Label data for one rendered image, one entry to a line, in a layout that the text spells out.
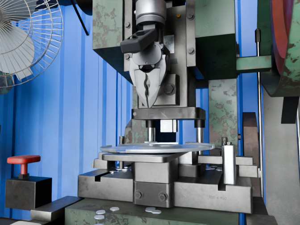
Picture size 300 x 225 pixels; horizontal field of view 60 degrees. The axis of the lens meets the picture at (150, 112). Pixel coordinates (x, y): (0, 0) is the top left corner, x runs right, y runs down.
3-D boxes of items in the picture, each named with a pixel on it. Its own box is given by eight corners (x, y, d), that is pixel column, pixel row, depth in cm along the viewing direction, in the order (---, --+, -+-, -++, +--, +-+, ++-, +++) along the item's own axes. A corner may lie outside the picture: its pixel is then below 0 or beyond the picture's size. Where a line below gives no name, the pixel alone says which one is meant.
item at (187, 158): (191, 164, 71) (191, 147, 72) (140, 161, 76) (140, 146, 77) (196, 160, 80) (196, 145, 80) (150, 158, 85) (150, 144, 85)
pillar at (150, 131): (152, 158, 86) (152, 115, 87) (146, 157, 86) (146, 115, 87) (154, 157, 88) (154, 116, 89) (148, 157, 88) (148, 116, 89)
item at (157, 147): (74, 151, 63) (74, 147, 63) (143, 144, 87) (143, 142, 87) (182, 155, 47) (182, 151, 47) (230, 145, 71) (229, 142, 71)
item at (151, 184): (166, 228, 47) (165, 154, 48) (98, 219, 52) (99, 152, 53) (190, 195, 71) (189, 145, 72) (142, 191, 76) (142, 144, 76)
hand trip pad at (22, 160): (22, 189, 63) (22, 157, 63) (3, 187, 65) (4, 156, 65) (42, 183, 69) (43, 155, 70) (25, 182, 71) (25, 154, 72)
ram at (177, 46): (185, 105, 65) (185, -10, 67) (130, 107, 70) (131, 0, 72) (196, 110, 81) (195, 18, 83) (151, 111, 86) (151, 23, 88)
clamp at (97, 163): (139, 171, 78) (139, 136, 79) (91, 168, 84) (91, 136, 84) (146, 168, 84) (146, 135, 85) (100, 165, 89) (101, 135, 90)
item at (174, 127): (175, 132, 76) (175, 119, 76) (159, 131, 77) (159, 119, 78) (177, 131, 79) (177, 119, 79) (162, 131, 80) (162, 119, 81)
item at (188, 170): (199, 177, 68) (199, 165, 68) (129, 172, 74) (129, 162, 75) (206, 168, 83) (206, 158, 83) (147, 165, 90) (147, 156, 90)
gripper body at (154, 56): (171, 73, 66) (171, 27, 67) (161, 65, 58) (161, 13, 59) (143, 75, 69) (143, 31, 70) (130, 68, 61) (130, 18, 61)
